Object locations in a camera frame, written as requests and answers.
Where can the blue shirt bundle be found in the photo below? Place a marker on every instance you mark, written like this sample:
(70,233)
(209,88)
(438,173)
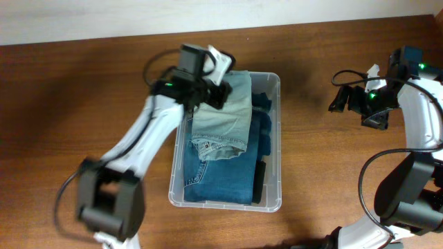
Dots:
(261,107)

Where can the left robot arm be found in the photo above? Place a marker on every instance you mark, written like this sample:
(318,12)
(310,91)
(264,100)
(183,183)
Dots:
(110,198)

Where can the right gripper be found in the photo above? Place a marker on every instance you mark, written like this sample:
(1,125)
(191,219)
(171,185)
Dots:
(360,97)

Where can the light blue jeans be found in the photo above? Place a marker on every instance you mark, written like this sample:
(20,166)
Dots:
(220,134)

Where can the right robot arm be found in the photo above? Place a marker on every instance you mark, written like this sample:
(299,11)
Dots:
(408,202)

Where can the dark green shirt bundle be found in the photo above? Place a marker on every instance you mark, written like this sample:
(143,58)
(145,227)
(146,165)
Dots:
(260,170)

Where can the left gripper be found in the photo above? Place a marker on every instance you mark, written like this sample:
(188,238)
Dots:
(224,93)

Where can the medium blue jeans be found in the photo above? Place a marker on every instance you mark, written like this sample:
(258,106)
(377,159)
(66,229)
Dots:
(225,180)

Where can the clear plastic storage bin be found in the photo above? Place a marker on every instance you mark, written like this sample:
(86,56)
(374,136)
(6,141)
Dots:
(270,199)

